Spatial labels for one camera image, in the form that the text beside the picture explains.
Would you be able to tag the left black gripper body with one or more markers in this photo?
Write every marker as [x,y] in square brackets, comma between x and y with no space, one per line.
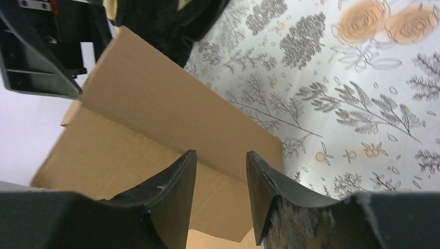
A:
[77,22]

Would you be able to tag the floral patterned table mat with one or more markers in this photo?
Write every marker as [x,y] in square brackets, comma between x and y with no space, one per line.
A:
[350,88]

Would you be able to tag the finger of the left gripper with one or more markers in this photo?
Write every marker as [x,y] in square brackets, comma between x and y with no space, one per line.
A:
[33,59]

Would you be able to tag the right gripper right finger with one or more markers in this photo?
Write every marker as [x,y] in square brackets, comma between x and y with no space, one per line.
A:
[286,214]

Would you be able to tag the brown cardboard box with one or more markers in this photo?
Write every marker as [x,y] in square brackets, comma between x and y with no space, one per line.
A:
[138,113]

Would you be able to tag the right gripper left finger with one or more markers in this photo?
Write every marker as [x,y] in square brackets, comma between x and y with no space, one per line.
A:
[153,214]

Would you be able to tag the black floral plush blanket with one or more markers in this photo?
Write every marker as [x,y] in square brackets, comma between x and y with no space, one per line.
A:
[171,26]

